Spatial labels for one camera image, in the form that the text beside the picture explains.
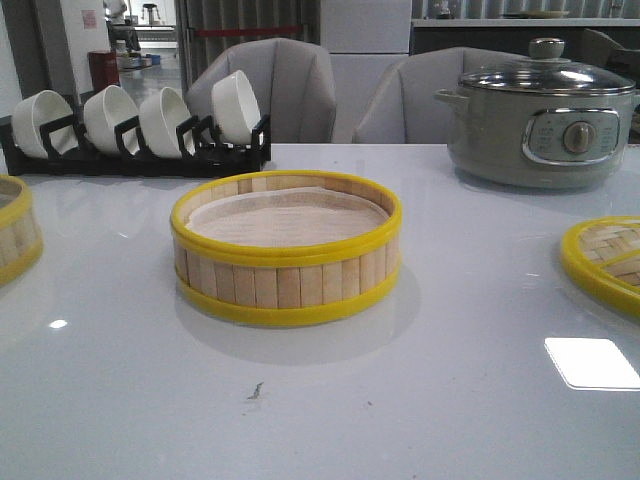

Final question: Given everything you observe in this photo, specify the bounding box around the grey chair left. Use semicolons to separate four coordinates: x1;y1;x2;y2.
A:
185;38;337;143

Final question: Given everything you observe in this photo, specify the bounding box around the red bin background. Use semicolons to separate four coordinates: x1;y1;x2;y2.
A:
87;50;120;93

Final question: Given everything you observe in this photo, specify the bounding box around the white cabinet background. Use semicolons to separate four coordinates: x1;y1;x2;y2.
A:
319;0;412;143

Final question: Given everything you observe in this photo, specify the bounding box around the glass pot lid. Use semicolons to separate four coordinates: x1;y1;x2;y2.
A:
459;38;636;96

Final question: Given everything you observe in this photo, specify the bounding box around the black bowl rack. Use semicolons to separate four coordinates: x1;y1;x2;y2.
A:
1;114;271;179

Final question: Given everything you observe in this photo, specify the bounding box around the bamboo steamer drawer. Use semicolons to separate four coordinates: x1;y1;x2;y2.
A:
1;174;43;286
170;170;402;326

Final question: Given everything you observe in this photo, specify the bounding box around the white bowl far left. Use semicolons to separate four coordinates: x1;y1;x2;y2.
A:
11;90;73;159

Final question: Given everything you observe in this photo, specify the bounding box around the grey chair right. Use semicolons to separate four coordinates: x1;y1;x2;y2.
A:
352;47;520;144

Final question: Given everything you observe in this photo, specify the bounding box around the grey chair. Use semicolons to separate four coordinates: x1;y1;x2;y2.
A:
185;38;337;143
352;47;520;144

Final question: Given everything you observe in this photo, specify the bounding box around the grey electric cooking pot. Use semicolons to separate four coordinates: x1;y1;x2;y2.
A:
433;84;640;190

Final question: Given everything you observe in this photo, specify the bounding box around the woven bamboo steamer lid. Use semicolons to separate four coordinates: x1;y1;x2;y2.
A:
559;216;639;320

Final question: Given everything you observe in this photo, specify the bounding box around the white steamer liner cloth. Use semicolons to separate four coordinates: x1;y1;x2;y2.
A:
186;187;389;248

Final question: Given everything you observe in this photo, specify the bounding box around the person in background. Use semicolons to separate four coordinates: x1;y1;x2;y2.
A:
103;0;141;52

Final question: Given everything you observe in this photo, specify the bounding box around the white bowl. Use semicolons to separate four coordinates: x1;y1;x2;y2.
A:
83;85;138;156
11;90;73;159
211;70;261;146
139;87;192;159

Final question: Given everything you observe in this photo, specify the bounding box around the white bowl rightmost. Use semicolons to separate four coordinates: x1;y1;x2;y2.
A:
211;70;261;146

